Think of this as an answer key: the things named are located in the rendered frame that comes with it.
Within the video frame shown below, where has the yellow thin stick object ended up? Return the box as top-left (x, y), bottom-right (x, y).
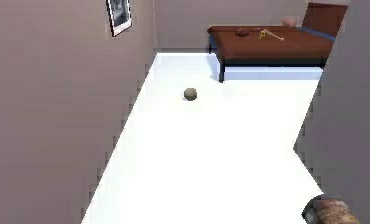
top-left (258, 28), bottom-right (285, 42)

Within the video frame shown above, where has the pink round pillow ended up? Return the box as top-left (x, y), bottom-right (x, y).
top-left (281, 16), bottom-right (298, 28)

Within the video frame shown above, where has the brown bed with blue frame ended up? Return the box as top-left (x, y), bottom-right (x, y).
top-left (206, 2), bottom-right (349, 84)

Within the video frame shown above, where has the brown mottled round object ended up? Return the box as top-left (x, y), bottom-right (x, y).
top-left (301, 194), bottom-right (362, 224)

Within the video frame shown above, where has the framed black and white picture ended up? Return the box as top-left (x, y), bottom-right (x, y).
top-left (105, 0), bottom-right (133, 38)

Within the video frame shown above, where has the grey-brown ball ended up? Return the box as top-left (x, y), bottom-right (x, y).
top-left (183, 87), bottom-right (198, 102)

